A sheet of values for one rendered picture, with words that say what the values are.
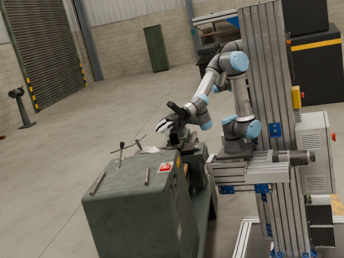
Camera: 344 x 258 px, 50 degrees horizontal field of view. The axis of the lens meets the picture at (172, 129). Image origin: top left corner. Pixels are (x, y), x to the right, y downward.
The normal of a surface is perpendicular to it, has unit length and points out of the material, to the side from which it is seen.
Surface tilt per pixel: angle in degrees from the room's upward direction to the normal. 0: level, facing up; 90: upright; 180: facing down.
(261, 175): 90
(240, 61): 82
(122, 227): 90
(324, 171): 90
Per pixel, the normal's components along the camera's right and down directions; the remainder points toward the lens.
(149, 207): -0.15, 0.32
